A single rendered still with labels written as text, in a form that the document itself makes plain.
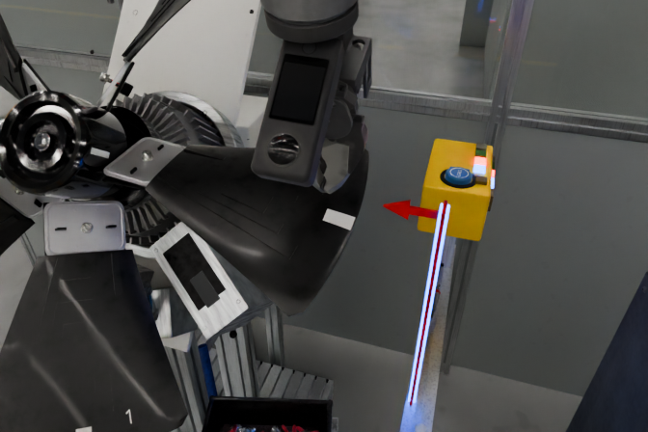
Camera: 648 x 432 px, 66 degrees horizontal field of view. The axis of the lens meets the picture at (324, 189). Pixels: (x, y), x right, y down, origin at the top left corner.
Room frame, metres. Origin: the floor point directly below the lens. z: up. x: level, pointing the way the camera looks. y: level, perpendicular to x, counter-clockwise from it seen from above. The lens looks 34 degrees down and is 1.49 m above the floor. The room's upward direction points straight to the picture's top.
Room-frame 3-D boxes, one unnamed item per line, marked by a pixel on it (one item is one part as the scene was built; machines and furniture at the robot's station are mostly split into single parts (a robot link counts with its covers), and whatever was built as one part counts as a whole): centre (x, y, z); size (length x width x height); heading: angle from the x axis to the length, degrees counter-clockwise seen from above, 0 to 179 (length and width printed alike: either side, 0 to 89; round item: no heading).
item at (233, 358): (0.87, 0.24, 0.58); 0.09 x 0.04 x 1.15; 73
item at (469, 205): (0.68, -0.22, 1.02); 0.16 x 0.10 x 0.11; 163
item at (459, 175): (0.64, -0.21, 1.08); 0.04 x 0.04 x 0.02
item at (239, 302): (0.52, 0.15, 0.98); 0.20 x 0.16 x 0.20; 163
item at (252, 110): (1.12, 0.22, 0.92); 0.17 x 0.16 x 0.11; 163
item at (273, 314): (1.07, 0.16, 0.42); 0.04 x 0.04 x 0.83; 73
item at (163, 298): (0.52, 0.24, 0.91); 0.12 x 0.08 x 0.12; 163
